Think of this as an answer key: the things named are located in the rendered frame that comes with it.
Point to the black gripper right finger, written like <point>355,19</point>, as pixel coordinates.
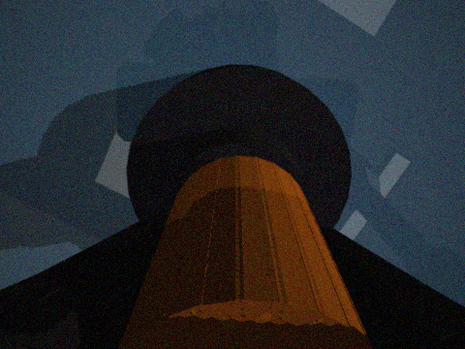
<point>395,309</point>

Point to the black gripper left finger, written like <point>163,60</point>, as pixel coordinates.
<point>86,301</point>

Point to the orange knob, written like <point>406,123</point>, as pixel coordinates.
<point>242,264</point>

